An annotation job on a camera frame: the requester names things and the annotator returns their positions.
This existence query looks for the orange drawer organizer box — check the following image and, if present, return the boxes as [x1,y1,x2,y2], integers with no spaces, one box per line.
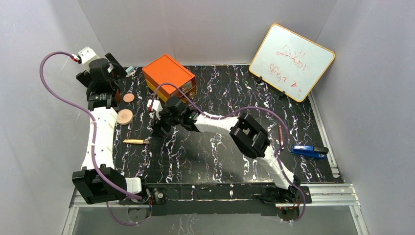
[142,54,197,103]

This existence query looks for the wooden makeup brush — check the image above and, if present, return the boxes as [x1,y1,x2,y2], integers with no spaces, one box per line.
[123,139,150,144]

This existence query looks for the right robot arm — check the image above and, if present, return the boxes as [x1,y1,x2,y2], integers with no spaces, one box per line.
[142,54,300,193]

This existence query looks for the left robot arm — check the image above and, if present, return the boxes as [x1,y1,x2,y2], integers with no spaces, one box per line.
[72,58,143,204]

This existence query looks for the yellow framed whiteboard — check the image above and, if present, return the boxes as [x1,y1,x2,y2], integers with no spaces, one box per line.
[249,24,335,102]

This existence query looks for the blue black stapler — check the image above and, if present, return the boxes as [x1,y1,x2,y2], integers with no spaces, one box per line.
[290,144,329,159]

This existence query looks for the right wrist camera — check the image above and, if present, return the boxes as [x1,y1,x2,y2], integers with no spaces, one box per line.
[147,99,163,119]

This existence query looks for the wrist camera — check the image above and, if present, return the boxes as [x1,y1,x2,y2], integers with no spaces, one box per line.
[78,47,100,66]
[147,99,163,119]

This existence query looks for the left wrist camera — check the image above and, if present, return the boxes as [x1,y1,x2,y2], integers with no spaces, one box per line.
[78,47,100,66]

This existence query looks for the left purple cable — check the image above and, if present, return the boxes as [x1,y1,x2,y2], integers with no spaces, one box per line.
[39,51,153,226]

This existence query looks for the purple cable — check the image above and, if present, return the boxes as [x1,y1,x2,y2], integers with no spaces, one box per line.
[39,51,153,226]
[151,83,307,224]

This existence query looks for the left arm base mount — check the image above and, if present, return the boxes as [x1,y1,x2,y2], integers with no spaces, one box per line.
[118,184,167,206]

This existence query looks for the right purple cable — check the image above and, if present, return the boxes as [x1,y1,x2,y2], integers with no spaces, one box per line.
[151,83,307,224]

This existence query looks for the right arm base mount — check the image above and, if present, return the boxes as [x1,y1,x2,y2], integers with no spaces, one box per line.
[256,186,312,205]

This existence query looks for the aluminium rail frame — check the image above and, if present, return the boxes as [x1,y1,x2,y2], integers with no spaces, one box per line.
[63,184,368,235]

